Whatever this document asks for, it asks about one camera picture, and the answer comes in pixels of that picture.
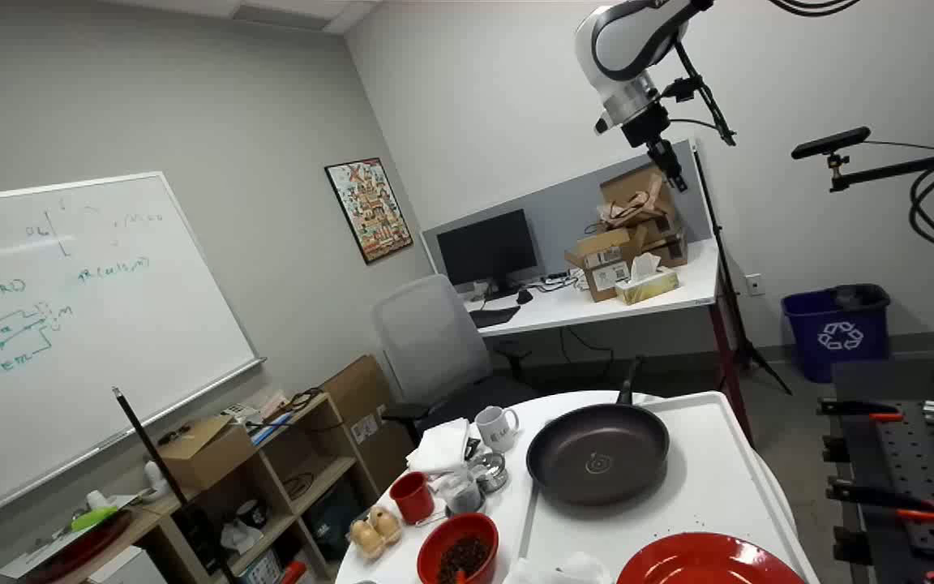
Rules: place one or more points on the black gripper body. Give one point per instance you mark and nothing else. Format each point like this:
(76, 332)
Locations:
(645, 125)

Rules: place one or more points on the black frying pan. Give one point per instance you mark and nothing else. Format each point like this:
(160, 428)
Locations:
(599, 457)

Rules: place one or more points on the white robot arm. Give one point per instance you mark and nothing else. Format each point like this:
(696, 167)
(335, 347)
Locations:
(629, 43)

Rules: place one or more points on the open cardboard box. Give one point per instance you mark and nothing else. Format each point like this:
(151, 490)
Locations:
(634, 194)

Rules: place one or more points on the grey desk partition panel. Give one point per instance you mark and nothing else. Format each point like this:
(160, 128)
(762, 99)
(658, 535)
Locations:
(551, 212)

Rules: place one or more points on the tissue box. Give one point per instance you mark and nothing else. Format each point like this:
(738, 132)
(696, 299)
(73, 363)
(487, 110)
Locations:
(645, 291)

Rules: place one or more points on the cardboard box with label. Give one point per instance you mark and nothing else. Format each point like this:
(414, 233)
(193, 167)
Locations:
(599, 265)

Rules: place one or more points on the black tripod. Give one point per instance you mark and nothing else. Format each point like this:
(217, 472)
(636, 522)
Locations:
(750, 358)

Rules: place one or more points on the black computer monitor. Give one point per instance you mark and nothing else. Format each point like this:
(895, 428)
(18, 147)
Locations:
(487, 247)

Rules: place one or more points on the white office desk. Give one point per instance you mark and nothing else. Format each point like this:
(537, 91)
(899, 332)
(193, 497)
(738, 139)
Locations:
(533, 313)

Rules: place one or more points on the blue recycling bin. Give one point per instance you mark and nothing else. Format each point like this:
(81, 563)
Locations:
(835, 334)

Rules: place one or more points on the black keyboard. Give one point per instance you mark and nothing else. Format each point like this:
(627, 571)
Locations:
(493, 316)

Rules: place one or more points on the framed colourful poster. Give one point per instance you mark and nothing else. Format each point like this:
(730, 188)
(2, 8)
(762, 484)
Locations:
(369, 212)

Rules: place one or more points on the grey office chair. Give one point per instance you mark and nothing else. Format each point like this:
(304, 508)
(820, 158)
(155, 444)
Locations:
(421, 334)

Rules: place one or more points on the white tray board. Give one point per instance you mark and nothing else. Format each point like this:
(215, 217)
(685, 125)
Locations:
(726, 476)

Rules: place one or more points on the white mug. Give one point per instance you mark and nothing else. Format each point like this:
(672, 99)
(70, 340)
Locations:
(493, 428)

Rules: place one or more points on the shiny metal jar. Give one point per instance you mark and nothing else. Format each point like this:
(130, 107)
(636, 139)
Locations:
(487, 472)

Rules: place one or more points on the black work table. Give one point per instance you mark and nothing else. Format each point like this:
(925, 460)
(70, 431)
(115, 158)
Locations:
(923, 456)

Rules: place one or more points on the grey metal cup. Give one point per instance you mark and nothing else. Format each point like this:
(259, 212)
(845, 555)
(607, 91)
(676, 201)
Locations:
(460, 493)

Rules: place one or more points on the red plate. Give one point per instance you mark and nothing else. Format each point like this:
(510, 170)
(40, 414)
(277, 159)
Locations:
(706, 563)

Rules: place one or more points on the red cup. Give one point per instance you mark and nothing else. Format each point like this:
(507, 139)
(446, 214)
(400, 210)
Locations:
(414, 500)

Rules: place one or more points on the wooden shelf unit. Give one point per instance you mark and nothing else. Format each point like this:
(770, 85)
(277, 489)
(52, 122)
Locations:
(355, 447)

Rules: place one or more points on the red bowl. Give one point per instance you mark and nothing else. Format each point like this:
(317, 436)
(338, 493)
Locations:
(459, 552)

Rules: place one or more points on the tan bread roll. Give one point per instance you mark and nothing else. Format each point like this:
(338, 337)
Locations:
(387, 522)
(363, 539)

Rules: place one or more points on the small cardboard box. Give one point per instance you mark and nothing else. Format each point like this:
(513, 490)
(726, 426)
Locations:
(202, 456)

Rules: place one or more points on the thin black pole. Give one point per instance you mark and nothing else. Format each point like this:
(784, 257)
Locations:
(155, 457)

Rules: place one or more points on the whiteboard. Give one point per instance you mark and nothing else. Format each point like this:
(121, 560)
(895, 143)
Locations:
(98, 344)

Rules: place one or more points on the green object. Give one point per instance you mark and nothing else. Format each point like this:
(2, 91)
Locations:
(95, 519)

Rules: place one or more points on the red dish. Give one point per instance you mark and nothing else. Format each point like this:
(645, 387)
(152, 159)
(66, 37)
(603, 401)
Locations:
(77, 552)

